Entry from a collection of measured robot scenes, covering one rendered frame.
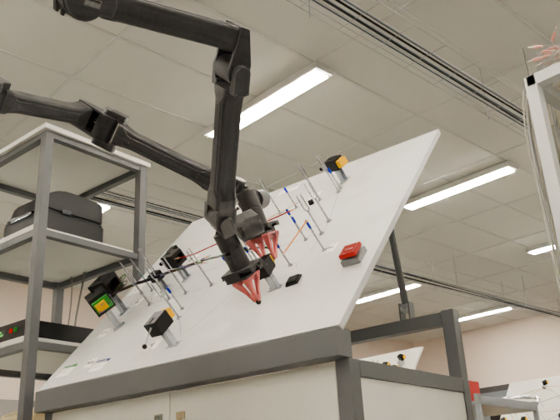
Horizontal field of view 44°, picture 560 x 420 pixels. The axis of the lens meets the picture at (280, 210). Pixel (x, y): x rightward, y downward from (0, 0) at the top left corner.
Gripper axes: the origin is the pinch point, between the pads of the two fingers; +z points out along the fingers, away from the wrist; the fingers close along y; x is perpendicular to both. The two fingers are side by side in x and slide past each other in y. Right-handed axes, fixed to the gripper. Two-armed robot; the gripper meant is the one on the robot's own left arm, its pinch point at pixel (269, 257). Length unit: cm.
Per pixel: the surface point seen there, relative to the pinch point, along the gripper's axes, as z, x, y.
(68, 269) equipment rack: -27, -44, 121
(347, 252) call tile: 6.1, 4.9, -25.0
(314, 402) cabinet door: 35.0, 29.6, -15.7
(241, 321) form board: 13.4, 13.2, 7.2
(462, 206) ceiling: 6, -593, 104
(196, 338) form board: 13.8, 14.5, 22.3
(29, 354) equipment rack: 1, 10, 93
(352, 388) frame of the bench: 34, 30, -26
